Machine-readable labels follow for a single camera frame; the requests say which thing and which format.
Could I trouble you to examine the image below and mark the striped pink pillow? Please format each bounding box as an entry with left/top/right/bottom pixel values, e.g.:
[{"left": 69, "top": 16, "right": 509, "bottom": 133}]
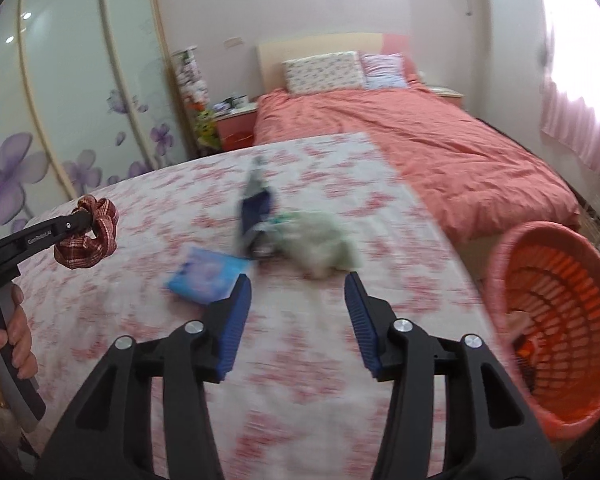
[{"left": 360, "top": 53, "right": 408, "bottom": 90}]

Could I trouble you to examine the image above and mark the dark blue snack wrapper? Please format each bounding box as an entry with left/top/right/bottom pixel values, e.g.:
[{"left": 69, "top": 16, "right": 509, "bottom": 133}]
[{"left": 238, "top": 155, "right": 275, "bottom": 260}]

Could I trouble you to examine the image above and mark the pink window curtain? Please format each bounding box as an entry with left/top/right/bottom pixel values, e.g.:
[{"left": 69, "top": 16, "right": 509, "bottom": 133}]
[{"left": 541, "top": 0, "right": 600, "bottom": 170}]

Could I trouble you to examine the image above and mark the bed with coral duvet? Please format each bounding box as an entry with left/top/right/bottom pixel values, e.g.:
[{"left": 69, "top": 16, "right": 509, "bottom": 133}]
[{"left": 253, "top": 71, "right": 581, "bottom": 244}]

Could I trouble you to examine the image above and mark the floral pink white tablecloth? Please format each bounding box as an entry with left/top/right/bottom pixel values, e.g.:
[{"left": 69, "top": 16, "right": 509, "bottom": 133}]
[{"left": 19, "top": 133, "right": 495, "bottom": 479}]

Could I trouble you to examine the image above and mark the red plaid scrunchie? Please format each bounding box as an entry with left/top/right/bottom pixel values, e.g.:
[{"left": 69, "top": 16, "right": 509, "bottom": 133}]
[{"left": 54, "top": 194, "right": 119, "bottom": 270}]

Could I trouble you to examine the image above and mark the green grey cloth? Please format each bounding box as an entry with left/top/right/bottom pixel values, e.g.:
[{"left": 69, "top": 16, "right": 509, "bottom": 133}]
[{"left": 271, "top": 211, "right": 360, "bottom": 280}]

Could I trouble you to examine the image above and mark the person's left hand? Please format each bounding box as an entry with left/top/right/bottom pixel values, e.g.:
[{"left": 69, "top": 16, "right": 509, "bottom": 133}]
[{"left": 0, "top": 285, "right": 38, "bottom": 379}]

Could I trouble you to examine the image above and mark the red plastic laundry basket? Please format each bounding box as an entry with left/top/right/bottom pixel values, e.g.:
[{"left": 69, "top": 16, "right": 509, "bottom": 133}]
[{"left": 483, "top": 221, "right": 600, "bottom": 441}]

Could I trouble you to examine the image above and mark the wardrobe with flower doors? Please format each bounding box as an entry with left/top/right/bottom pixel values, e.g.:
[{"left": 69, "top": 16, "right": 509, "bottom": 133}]
[{"left": 0, "top": 0, "right": 189, "bottom": 237}]

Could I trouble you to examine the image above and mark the hanging plush toy organizer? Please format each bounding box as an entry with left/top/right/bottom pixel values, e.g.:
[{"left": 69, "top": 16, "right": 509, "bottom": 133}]
[{"left": 172, "top": 47, "right": 221, "bottom": 156}]

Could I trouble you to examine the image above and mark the pink nightstand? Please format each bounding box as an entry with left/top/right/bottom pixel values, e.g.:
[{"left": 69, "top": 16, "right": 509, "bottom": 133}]
[
  {"left": 214, "top": 102, "right": 258, "bottom": 152},
  {"left": 427, "top": 86, "right": 464, "bottom": 110}
]

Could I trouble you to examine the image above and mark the beige pink headboard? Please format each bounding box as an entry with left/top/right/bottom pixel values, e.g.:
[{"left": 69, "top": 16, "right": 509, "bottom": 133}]
[{"left": 257, "top": 32, "right": 417, "bottom": 93}]

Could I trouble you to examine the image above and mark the right pink nightstand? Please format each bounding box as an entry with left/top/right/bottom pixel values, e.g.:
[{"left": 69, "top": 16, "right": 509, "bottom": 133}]
[{"left": 427, "top": 86, "right": 464, "bottom": 110}]

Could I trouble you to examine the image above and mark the floral white pillow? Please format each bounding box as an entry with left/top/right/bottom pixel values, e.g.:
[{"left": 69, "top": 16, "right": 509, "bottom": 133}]
[{"left": 283, "top": 51, "right": 365, "bottom": 96}]

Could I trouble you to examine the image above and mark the blue tissue packet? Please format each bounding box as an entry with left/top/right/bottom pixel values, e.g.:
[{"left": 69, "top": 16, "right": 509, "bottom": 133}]
[{"left": 166, "top": 246, "right": 252, "bottom": 306}]

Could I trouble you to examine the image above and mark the white wall socket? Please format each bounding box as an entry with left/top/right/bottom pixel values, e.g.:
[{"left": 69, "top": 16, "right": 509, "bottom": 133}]
[{"left": 223, "top": 37, "right": 244, "bottom": 49}]

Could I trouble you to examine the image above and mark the left pink nightstand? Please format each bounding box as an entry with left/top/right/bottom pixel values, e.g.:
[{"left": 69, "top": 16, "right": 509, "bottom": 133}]
[{"left": 214, "top": 102, "right": 258, "bottom": 152}]

